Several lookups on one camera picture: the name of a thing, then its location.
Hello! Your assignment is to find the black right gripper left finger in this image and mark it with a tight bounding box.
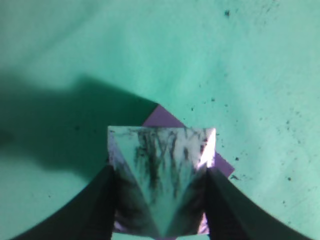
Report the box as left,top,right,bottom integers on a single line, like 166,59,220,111
15,166,117,240

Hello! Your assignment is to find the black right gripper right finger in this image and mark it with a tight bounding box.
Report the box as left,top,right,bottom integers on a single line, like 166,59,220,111
204,167,308,240

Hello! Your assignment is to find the marbled white purple square pyramid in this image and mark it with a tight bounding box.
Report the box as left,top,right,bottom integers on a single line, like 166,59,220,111
107,126,216,239

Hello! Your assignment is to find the dark purple cube block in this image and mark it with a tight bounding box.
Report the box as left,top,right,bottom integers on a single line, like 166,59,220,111
142,104,235,178

